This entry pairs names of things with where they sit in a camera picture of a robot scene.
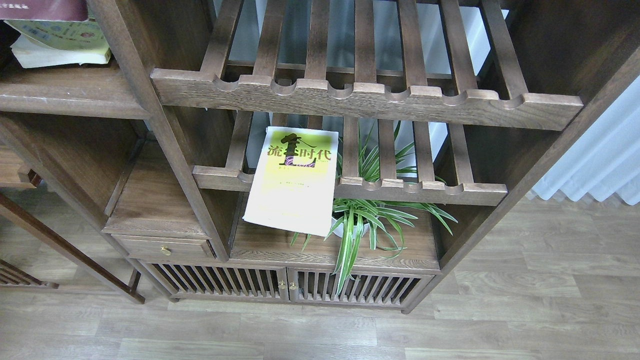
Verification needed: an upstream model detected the slatted cabinet door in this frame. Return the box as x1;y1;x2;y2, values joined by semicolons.
286;268;433;308
144;262;290;303

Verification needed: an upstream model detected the maroon thick book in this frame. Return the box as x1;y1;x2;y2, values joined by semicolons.
0;0;89;22

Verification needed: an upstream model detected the dark wooden bookshelf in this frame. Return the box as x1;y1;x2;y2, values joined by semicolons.
1;0;639;313

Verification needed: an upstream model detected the dark wooden side furniture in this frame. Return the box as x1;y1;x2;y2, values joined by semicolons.
0;143;146;305

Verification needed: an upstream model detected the green blue illustrated book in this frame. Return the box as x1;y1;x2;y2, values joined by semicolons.
5;19;112;69

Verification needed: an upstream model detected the white plant pot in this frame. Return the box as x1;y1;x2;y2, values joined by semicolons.
331;218;370;239

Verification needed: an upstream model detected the yellow white book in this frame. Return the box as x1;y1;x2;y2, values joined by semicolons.
243;126;339;237

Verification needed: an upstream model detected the green spider plant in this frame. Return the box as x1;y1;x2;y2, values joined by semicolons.
323;125;458;292

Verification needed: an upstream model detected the right slatted cabinet door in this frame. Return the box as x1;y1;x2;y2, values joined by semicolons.
286;268;433;308

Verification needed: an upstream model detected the white curtain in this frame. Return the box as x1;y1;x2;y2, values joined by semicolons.
532;77;640;206

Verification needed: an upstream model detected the left slatted cabinet door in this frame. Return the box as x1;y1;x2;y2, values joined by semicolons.
144;262;290;303

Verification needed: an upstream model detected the wooden drawer brass knob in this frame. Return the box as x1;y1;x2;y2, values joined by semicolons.
112;234;215;259

